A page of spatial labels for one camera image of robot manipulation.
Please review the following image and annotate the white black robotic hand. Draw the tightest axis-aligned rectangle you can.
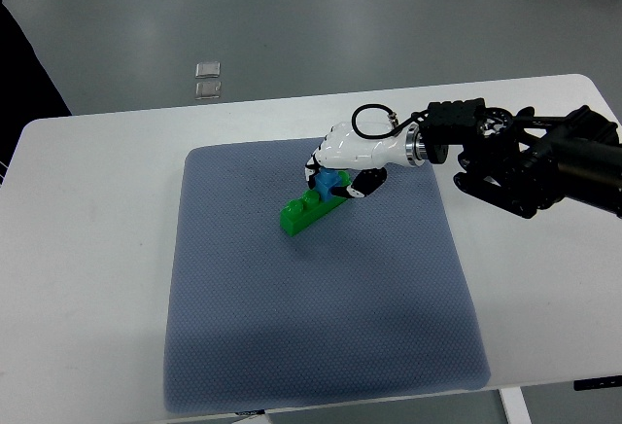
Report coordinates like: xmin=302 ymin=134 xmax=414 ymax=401
xmin=304 ymin=123 xmax=424 ymax=198

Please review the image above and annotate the blue toy block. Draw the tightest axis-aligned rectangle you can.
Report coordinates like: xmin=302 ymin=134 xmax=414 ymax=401
xmin=313 ymin=168 xmax=341 ymax=202

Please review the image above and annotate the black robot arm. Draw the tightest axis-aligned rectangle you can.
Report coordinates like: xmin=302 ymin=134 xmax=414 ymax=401
xmin=412 ymin=98 xmax=621 ymax=219

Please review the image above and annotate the green four-stud toy block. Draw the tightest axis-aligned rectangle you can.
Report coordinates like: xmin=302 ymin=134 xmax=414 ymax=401
xmin=280 ymin=171 xmax=351 ymax=236

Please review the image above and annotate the blue-grey mesh mat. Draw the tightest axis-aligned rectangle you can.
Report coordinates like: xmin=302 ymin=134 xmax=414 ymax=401
xmin=164 ymin=138 xmax=490 ymax=414

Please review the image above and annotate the upper metal floor plate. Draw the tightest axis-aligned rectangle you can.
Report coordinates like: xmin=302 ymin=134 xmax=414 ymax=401
xmin=195 ymin=61 xmax=221 ymax=79

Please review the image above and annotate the white table leg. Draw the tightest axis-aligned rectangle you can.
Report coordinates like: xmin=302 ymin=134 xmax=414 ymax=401
xmin=499 ymin=387 xmax=532 ymax=424

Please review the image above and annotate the black table control panel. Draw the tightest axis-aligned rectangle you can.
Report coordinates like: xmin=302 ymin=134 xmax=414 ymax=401
xmin=573 ymin=375 xmax=622 ymax=391

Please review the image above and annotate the person in black clothing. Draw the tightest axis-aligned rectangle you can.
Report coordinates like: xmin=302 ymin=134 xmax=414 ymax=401
xmin=1 ymin=5 xmax=71 ymax=176

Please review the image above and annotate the black cable loop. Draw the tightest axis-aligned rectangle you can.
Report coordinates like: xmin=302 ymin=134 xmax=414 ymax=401
xmin=351 ymin=103 xmax=429 ymax=140

